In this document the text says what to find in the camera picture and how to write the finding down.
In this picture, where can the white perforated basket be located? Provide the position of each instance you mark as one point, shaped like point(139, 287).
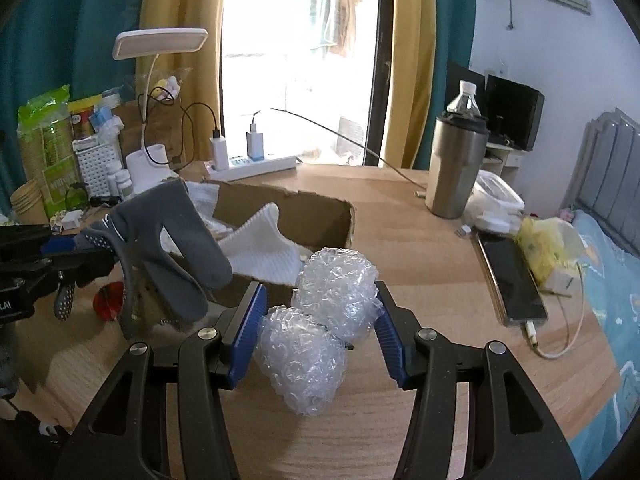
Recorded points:
point(92, 155)

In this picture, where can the teal curtain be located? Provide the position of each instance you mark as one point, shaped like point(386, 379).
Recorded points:
point(47, 44)
point(454, 32)

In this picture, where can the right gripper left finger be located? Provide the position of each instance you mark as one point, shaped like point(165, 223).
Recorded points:
point(123, 435)

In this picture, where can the white towel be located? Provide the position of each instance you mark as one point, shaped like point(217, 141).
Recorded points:
point(204, 197)

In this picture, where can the green paper cup package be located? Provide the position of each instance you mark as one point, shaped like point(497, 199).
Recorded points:
point(45, 136)

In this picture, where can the brown cardboard box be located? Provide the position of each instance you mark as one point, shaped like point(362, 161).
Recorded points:
point(308, 219)

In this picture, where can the black smartphone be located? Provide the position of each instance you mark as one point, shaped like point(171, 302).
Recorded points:
point(519, 299)

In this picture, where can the clear water bottle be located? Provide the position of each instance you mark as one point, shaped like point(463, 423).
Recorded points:
point(465, 103)

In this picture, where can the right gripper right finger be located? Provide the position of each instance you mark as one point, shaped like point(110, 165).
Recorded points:
point(510, 431)

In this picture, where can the white computer desk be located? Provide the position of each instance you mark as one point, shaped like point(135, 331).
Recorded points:
point(503, 160)

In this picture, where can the white pill bottle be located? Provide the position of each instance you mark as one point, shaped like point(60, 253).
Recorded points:
point(112, 168)
point(124, 184)

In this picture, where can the black monitor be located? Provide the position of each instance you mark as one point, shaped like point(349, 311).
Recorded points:
point(513, 111)

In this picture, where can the right teal curtain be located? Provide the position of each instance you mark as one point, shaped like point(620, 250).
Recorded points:
point(454, 32)

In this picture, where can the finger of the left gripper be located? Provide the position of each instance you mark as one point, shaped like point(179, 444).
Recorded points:
point(64, 244)
point(82, 267)

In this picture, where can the right yellow curtain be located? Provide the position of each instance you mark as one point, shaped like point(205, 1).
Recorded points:
point(411, 79)

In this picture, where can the steel travel tumbler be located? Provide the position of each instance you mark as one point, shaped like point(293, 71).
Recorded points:
point(458, 150)

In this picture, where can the white plastic container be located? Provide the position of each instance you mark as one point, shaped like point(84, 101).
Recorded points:
point(493, 206)

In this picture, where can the grey dotted glove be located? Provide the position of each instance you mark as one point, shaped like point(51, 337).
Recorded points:
point(161, 232)

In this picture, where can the teal patterned blanket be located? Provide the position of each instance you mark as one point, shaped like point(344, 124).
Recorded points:
point(612, 279)

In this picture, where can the small white plug adapter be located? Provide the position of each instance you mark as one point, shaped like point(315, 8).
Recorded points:
point(72, 220)

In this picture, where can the yellow tissue pack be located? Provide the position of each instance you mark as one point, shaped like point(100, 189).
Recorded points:
point(552, 248)

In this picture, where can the white power strip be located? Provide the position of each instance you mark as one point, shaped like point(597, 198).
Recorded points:
point(244, 167)

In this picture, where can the white dotted cloth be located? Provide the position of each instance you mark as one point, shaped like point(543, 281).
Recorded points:
point(259, 250)

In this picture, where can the bubble wrap roll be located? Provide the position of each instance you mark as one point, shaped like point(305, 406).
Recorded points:
point(302, 348)

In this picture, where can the red plush toy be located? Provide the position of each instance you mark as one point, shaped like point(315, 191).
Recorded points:
point(108, 300)

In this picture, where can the grey padded headboard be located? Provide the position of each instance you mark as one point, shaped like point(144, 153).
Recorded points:
point(605, 180)

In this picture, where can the left teal curtain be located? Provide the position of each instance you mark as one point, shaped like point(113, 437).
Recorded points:
point(47, 44)

